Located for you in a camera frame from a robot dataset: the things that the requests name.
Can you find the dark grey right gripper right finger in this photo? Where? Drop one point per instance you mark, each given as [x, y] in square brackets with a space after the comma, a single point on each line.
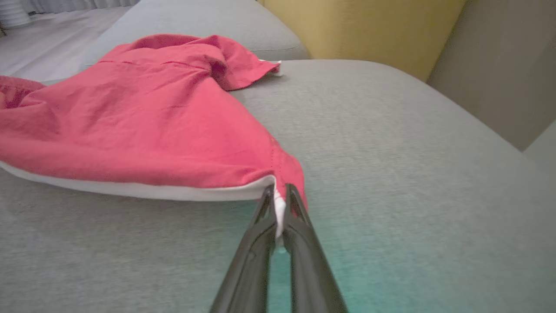
[308, 269]

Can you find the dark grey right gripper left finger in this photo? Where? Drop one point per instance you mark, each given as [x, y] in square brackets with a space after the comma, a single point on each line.
[249, 265]

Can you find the red shorts with white trim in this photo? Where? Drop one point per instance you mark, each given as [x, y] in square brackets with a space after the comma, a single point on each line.
[152, 121]

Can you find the yellow cushion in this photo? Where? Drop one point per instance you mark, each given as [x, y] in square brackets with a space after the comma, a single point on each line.
[369, 30]

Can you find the grey sofa ottoman cushion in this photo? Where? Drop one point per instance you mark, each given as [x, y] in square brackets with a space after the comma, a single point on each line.
[208, 17]

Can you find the grey sofa backrest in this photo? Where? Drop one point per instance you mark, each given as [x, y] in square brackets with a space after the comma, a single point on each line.
[499, 65]

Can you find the light grey curtain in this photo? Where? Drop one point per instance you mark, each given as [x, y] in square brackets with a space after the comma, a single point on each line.
[78, 4]

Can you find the white ribbed vase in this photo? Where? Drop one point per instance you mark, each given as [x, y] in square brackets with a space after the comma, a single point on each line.
[13, 13]

